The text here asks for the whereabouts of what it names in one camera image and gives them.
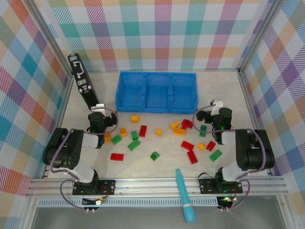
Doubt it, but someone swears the blue three-compartment bin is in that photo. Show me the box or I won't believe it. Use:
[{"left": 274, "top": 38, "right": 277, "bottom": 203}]
[{"left": 115, "top": 71, "right": 199, "bottom": 115}]

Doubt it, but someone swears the teal pen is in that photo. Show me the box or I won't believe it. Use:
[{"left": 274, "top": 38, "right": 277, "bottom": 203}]
[{"left": 175, "top": 168, "right": 196, "bottom": 224}]

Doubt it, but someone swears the small black connector board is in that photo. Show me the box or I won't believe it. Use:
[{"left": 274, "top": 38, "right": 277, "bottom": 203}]
[
  {"left": 81, "top": 197, "right": 107, "bottom": 213},
  {"left": 216, "top": 195, "right": 239, "bottom": 212}
]

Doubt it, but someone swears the grey metal shelf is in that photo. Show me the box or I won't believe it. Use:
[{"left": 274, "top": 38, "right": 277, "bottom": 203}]
[{"left": 22, "top": 206, "right": 291, "bottom": 229}]

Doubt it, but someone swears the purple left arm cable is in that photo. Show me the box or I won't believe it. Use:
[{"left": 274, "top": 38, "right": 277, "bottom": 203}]
[{"left": 49, "top": 107, "right": 119, "bottom": 211}]

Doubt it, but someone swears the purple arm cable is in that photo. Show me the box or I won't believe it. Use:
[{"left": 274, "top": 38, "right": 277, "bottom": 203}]
[
  {"left": 193, "top": 106, "right": 269, "bottom": 212},
  {"left": 49, "top": 107, "right": 119, "bottom": 211}
]

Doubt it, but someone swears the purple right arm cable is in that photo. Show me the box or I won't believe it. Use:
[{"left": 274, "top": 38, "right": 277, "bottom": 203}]
[{"left": 193, "top": 106, "right": 269, "bottom": 212}]

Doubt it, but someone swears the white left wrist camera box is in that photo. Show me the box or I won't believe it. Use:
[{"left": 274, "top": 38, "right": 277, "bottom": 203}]
[{"left": 91, "top": 103, "right": 106, "bottom": 114}]

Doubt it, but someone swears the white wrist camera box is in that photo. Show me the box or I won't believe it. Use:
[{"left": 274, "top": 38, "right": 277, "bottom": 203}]
[
  {"left": 91, "top": 103, "right": 106, "bottom": 114},
  {"left": 209, "top": 100, "right": 224, "bottom": 115}
]

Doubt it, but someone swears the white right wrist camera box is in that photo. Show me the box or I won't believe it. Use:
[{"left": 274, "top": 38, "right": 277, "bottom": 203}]
[{"left": 209, "top": 100, "right": 224, "bottom": 115}]

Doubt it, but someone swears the black case with metal handle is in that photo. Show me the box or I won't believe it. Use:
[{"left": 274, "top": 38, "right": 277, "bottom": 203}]
[{"left": 68, "top": 53, "right": 101, "bottom": 112}]

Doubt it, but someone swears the aluminium side rail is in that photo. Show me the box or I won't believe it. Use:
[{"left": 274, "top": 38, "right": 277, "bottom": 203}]
[
  {"left": 42, "top": 75, "right": 74, "bottom": 178},
  {"left": 237, "top": 68, "right": 275, "bottom": 176}
]

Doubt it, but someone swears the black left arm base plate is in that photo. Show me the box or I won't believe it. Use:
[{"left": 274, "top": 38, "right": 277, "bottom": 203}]
[{"left": 72, "top": 178, "right": 117, "bottom": 196}]

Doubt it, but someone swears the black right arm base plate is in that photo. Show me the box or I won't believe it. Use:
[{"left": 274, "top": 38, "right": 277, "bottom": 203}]
[{"left": 198, "top": 177, "right": 244, "bottom": 194}]

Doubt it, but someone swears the aluminium mounting rail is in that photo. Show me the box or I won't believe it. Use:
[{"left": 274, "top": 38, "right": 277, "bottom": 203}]
[{"left": 26, "top": 176, "right": 289, "bottom": 198}]

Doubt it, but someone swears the white slotted cable duct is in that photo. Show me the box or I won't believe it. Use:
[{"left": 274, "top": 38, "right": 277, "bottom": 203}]
[{"left": 38, "top": 199, "right": 219, "bottom": 208}]

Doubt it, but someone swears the aluminium frame post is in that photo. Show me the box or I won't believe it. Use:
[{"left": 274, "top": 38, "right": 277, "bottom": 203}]
[
  {"left": 25, "top": 0, "right": 73, "bottom": 78},
  {"left": 238, "top": 0, "right": 286, "bottom": 72}
]

